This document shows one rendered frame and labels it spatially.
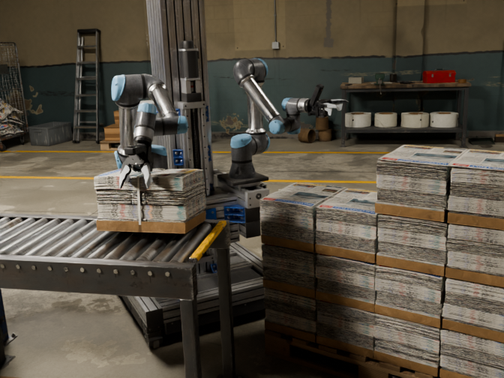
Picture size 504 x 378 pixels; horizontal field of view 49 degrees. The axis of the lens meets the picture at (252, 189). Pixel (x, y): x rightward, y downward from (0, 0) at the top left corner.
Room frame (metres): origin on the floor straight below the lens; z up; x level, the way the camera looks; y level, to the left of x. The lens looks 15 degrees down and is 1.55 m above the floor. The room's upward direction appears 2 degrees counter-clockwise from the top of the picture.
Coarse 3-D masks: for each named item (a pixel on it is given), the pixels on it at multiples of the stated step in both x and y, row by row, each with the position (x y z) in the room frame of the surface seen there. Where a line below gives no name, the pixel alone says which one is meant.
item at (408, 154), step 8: (392, 152) 2.37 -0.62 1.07; (400, 152) 2.37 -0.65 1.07; (408, 152) 2.36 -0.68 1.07; (416, 152) 2.35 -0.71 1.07; (424, 152) 2.35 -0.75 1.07; (432, 152) 2.34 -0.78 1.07; (440, 152) 2.33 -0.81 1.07; (448, 152) 2.33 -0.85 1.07; (456, 152) 2.32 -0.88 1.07; (384, 160) 2.22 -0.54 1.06; (392, 160) 2.21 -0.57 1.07; (400, 160) 2.19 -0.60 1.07; (408, 160) 2.19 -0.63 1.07; (416, 160) 2.19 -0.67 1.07; (424, 160) 2.18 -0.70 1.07; (432, 160) 2.18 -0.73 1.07; (440, 160) 2.17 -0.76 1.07; (448, 160) 2.17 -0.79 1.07
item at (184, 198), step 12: (156, 180) 2.11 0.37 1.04; (168, 180) 2.10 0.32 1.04; (180, 180) 2.08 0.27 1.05; (192, 180) 2.21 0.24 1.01; (156, 192) 2.11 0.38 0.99; (168, 192) 2.09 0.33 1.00; (180, 192) 2.08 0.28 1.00; (192, 192) 2.17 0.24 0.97; (204, 192) 2.34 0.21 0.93; (156, 204) 2.10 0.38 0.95; (168, 204) 2.09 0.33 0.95; (180, 204) 2.08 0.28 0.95; (192, 204) 2.16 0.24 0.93; (204, 204) 2.32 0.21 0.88; (156, 216) 2.10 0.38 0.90; (168, 216) 2.09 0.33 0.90; (180, 216) 2.08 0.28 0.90; (192, 216) 2.17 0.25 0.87
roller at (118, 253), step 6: (132, 234) 2.19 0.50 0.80; (138, 234) 2.19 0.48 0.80; (144, 234) 2.23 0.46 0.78; (126, 240) 2.11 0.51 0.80; (132, 240) 2.13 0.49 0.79; (138, 240) 2.16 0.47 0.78; (120, 246) 2.05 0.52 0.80; (126, 246) 2.06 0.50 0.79; (132, 246) 2.10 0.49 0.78; (114, 252) 1.99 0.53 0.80; (120, 252) 2.00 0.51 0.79; (126, 252) 2.04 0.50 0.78; (108, 258) 1.93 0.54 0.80; (114, 258) 1.95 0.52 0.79
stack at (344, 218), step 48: (288, 192) 2.66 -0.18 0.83; (336, 192) 2.62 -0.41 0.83; (336, 240) 2.34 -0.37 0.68; (384, 240) 2.22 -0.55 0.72; (432, 240) 2.12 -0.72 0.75; (480, 240) 2.02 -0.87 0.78; (336, 288) 2.34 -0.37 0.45; (384, 288) 2.21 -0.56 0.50; (432, 288) 2.10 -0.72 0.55; (480, 288) 2.00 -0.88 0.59; (288, 336) 2.63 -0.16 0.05; (336, 336) 2.34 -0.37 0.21; (384, 336) 2.21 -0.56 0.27; (432, 336) 2.10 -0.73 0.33
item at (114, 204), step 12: (96, 180) 2.16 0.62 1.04; (108, 180) 2.15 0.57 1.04; (96, 192) 2.16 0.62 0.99; (108, 192) 2.15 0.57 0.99; (120, 192) 2.14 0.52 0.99; (108, 204) 2.14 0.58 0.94; (120, 204) 2.13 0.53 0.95; (132, 204) 2.12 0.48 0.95; (108, 216) 2.14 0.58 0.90; (120, 216) 2.13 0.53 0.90; (132, 216) 2.12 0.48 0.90
